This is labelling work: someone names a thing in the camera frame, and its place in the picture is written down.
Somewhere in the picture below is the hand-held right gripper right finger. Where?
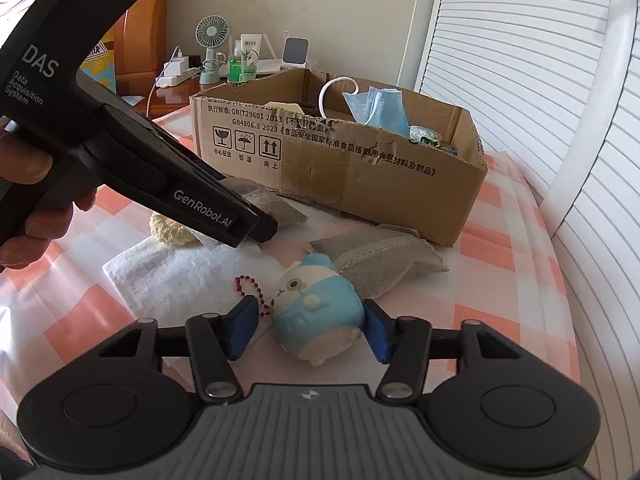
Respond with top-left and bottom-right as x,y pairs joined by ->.
363,299 -> 522,404

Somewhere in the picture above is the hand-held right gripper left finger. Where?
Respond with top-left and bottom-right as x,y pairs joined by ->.
100,295 -> 261,403

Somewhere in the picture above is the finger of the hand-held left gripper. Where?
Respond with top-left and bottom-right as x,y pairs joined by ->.
159,131 -> 262,214
236,209 -> 279,248

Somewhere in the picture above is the grey fabric pouch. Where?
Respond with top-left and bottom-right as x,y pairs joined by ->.
220,176 -> 308,233
307,225 -> 448,301

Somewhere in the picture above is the blue white plush toy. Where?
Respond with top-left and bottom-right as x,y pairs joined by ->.
236,253 -> 366,367

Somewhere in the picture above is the cream scrunchie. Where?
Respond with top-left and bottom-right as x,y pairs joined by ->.
149,211 -> 206,248

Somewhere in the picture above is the white towel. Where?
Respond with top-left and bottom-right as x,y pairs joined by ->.
102,237 -> 281,326

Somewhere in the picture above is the brown cardboard box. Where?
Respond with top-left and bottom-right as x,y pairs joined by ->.
189,67 -> 488,247

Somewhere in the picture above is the blue face mask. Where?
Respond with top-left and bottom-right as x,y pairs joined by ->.
320,76 -> 411,137

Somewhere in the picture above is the blue patterned sachet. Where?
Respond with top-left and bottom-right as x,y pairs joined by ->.
410,124 -> 461,153

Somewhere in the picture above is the person's left hand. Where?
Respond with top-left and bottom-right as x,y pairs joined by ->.
0,119 -> 97,273

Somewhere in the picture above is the yellow teal snack box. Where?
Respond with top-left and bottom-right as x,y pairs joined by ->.
80,35 -> 118,96

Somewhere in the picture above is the wooden nightstand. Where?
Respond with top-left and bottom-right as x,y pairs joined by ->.
117,80 -> 201,121

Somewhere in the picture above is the wooden headboard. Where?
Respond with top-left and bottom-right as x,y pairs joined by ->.
0,0 -> 181,111

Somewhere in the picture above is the white power strip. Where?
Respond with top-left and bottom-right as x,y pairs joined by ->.
155,67 -> 196,88

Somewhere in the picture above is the green sanitizer bottle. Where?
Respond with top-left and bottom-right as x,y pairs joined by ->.
227,40 -> 243,83

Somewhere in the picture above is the white tube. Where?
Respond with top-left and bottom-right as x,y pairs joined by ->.
240,34 -> 263,61

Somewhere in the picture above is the green desk fan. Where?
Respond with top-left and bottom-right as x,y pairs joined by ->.
195,15 -> 231,84

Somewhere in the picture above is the grey phone stand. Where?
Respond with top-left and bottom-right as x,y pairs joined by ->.
281,35 -> 308,72

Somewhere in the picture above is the white louvred wardrobe door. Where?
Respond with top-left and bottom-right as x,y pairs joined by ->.
542,10 -> 640,480
397,0 -> 640,206

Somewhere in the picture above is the white cable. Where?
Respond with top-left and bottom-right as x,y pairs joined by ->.
146,45 -> 186,116

